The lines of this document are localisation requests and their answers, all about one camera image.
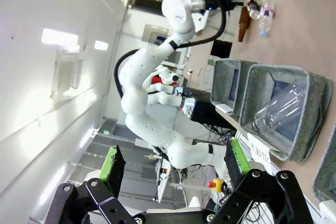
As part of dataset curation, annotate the clear plastic bottle without cap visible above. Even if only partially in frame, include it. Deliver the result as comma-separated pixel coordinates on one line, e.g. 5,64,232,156
252,83,308,132

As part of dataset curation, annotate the black corrugated cable hose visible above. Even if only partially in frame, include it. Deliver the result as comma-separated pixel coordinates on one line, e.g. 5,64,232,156
114,0,228,99

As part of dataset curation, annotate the clear bottle blue cap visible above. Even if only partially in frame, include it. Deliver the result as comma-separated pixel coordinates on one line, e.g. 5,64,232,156
258,0,276,38

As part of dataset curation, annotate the white red background robot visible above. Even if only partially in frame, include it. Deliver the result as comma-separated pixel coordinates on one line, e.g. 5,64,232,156
145,65,196,120

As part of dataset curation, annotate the green-padded right gripper left finger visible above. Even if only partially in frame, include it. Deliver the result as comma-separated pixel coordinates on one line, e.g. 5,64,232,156
43,144,148,224

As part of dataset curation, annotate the white paper label PLASTIC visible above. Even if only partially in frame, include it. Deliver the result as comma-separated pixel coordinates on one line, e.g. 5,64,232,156
247,132,271,174

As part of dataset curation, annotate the grey felt basket plastic label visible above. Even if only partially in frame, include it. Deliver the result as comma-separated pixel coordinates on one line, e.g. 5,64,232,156
239,63,333,162

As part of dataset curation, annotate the small ceiling light panel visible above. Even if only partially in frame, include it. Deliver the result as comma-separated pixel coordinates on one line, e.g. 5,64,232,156
94,40,109,51

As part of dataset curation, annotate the brown wooden block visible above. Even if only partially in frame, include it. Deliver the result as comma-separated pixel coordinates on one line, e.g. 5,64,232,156
237,6,251,42

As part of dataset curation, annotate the yellow red emergency stop button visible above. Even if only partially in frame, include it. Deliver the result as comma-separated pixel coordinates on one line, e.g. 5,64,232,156
206,178,224,193

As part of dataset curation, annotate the black monitor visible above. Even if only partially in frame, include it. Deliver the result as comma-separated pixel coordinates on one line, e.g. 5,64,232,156
211,39,233,59

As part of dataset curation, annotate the green-padded right gripper right finger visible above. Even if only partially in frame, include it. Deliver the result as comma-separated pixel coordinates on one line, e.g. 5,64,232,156
224,138,314,224

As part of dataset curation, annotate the white ceiling air conditioner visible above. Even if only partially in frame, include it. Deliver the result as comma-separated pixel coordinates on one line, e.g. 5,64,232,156
50,50,82,100

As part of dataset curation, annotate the large ceiling light panel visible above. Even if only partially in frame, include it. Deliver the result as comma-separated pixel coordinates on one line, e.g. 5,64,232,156
41,28,80,47

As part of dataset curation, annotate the black box under robot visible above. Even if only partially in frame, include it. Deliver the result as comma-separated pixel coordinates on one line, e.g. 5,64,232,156
190,100,229,130

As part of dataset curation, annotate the clear bottle dark label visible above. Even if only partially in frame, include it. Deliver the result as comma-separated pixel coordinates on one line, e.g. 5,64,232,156
246,0,262,20

